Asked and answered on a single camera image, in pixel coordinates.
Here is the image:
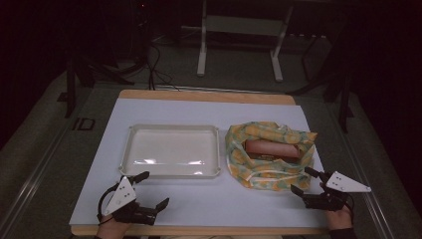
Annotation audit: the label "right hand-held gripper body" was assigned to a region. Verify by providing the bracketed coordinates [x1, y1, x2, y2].
[302, 170, 372, 212]

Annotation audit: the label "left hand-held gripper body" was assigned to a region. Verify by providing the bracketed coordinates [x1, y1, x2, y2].
[103, 175, 158, 227]

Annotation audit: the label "white plastic tray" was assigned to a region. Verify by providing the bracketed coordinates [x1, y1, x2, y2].
[117, 123, 222, 179]

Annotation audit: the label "pink roll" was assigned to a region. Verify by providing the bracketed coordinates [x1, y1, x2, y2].
[244, 138, 302, 159]

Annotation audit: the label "yellow green patterned bag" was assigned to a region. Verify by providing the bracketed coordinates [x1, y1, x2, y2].
[224, 120, 318, 192]

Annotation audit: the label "person's left hand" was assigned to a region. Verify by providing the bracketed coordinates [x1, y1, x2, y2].
[95, 214, 132, 239]

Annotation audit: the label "person's right hand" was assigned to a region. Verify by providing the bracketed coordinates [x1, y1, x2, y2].
[323, 204, 354, 231]

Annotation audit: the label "white table mat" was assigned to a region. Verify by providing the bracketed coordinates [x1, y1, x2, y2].
[69, 98, 329, 229]

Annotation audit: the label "black metal stand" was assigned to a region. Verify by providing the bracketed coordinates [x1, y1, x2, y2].
[57, 56, 136, 120]
[286, 33, 355, 134]

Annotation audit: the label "wooden table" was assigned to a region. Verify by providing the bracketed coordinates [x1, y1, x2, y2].
[70, 89, 330, 237]

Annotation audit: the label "white metal stand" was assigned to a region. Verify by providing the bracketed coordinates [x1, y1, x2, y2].
[196, 0, 295, 84]

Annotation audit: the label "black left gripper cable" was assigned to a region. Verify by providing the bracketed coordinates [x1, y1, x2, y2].
[97, 183, 121, 223]

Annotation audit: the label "black floor cables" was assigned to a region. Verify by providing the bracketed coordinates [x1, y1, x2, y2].
[144, 19, 181, 92]

